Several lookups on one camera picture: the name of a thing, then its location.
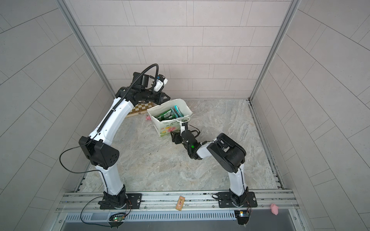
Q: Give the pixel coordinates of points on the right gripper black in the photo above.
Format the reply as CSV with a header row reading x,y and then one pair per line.
x,y
178,136

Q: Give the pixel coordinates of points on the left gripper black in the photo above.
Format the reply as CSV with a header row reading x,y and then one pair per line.
x,y
160,100

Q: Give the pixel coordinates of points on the white paper bag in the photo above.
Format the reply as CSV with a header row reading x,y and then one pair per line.
x,y
167,126

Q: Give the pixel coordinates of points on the green spring tea candy bag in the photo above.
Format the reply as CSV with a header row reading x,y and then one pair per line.
x,y
168,115

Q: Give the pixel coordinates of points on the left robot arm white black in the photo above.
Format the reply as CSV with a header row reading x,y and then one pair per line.
x,y
97,146

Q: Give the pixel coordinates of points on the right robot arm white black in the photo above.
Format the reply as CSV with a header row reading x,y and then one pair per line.
x,y
229,154

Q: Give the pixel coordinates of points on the wooden chessboard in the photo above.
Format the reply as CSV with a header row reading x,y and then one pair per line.
x,y
141,108

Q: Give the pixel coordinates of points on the right controller board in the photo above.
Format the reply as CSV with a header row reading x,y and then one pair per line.
x,y
242,216

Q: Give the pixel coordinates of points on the left controller board with LED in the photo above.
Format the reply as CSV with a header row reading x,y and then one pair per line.
x,y
117,219

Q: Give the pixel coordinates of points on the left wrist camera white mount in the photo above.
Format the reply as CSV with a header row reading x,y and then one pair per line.
x,y
160,82

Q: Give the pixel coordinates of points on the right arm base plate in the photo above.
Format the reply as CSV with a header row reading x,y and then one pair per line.
x,y
231,200

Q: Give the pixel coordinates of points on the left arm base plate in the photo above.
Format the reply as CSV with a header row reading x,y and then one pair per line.
x,y
121,201

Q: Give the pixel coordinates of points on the aluminium front rail frame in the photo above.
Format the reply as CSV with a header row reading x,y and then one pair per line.
x,y
166,201

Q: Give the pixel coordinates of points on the pink pig toy on rail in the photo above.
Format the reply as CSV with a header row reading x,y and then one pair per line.
x,y
274,209

